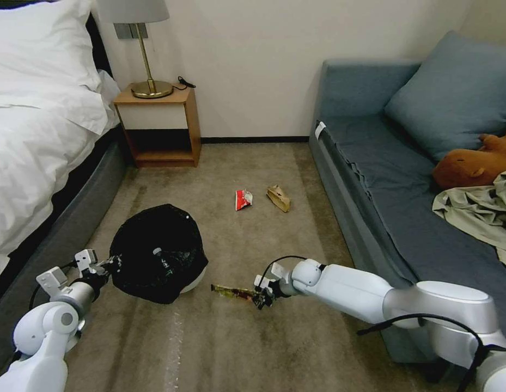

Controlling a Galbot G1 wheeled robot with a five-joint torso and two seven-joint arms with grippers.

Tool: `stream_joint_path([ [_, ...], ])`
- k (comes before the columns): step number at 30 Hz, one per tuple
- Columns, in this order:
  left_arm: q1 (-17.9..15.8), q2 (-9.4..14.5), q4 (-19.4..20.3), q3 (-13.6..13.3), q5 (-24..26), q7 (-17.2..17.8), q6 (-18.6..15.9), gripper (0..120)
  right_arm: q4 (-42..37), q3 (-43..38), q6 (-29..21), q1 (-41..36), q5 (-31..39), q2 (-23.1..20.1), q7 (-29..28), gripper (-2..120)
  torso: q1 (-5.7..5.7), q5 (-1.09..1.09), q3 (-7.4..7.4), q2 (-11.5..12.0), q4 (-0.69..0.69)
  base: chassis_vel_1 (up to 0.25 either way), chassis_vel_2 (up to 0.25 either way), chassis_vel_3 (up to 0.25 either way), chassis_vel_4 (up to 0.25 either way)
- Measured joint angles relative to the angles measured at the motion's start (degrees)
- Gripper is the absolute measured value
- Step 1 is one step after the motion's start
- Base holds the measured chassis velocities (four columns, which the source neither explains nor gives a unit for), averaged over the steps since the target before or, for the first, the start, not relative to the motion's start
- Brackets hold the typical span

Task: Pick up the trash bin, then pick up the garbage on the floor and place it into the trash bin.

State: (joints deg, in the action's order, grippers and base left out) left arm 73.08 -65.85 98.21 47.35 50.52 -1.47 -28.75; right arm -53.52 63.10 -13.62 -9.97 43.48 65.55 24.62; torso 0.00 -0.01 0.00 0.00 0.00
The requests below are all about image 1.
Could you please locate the long brown snack wrapper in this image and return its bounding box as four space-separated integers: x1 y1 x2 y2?
211 284 261 304

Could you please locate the black garbage bag liner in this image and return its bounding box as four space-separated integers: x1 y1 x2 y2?
109 203 209 305

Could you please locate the white trash bin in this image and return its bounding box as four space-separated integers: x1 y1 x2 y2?
175 261 209 296

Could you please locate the clear plastic bottle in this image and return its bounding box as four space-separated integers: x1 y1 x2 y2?
152 247 178 279

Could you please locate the red white crumpled wrapper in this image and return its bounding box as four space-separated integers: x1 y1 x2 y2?
234 189 255 213

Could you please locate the crumpled brown paper bag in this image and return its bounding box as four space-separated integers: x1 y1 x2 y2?
265 184 292 215

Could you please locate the white duvet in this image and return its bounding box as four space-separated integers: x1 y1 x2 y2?
0 68 124 280

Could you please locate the wooden nightstand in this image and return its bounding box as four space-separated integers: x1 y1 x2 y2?
113 83 203 169

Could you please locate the dark blue sofa cover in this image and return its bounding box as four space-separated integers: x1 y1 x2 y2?
318 120 506 289

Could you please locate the brass table lamp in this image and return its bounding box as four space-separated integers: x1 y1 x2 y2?
96 0 174 99

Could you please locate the blue grey sofa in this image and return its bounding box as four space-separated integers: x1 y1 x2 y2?
308 58 506 365

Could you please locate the black headboard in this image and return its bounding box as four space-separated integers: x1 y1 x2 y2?
86 10 115 81

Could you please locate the pale green crumpled cloth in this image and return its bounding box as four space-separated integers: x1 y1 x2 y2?
431 166 506 271

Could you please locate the white pillow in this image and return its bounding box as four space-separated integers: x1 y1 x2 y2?
0 0 103 110

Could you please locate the brown plush toy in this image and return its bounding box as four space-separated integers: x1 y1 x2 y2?
431 124 506 189

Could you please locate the blue sofa cushion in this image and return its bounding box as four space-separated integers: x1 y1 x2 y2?
384 30 506 165

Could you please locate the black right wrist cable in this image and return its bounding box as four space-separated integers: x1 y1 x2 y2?
258 255 309 286

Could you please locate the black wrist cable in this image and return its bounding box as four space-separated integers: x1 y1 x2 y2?
258 255 309 286
29 261 80 312

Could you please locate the grey bed frame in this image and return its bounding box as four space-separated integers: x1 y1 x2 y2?
0 130 130 326

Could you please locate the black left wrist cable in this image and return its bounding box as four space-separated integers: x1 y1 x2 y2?
29 261 80 312

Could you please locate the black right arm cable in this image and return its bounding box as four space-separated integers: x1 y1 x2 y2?
356 311 491 370

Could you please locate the black lamp cable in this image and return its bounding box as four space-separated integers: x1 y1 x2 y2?
170 75 197 93

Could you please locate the grey wall switch panel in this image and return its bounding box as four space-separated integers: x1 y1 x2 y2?
113 22 150 41

